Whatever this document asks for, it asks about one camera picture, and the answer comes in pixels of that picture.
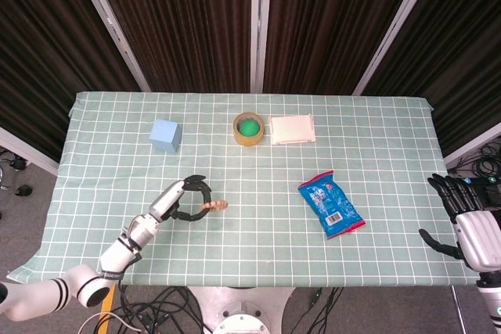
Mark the green checked tablecloth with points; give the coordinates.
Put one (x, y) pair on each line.
(274, 259)

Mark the black wheeled chair base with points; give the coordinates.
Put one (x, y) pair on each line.
(23, 190)

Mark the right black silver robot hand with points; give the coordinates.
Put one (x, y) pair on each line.
(481, 240)

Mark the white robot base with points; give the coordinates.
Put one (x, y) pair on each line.
(240, 310)

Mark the yellow tape roll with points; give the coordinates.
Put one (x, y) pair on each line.
(248, 141)

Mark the dark brown curtain panel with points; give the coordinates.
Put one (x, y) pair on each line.
(39, 56)
(184, 25)
(462, 56)
(332, 25)

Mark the blue snack bag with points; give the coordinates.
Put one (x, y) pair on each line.
(330, 205)

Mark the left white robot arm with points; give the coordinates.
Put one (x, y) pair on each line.
(117, 253)

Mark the yellow floor tape strip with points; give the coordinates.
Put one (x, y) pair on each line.
(112, 295)

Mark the black foot pedal box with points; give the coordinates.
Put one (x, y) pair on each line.
(494, 193)

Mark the green ball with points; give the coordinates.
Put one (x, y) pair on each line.
(249, 128)

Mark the white partition base rail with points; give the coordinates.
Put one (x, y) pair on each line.
(475, 144)
(27, 152)

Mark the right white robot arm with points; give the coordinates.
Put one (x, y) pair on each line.
(491, 299)

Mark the white partition post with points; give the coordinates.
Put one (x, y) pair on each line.
(109, 25)
(393, 25)
(260, 25)

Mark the white plastic tray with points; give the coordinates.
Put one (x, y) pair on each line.
(291, 130)

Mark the light blue cube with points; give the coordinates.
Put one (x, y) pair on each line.
(164, 134)

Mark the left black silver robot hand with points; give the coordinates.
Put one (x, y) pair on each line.
(166, 199)

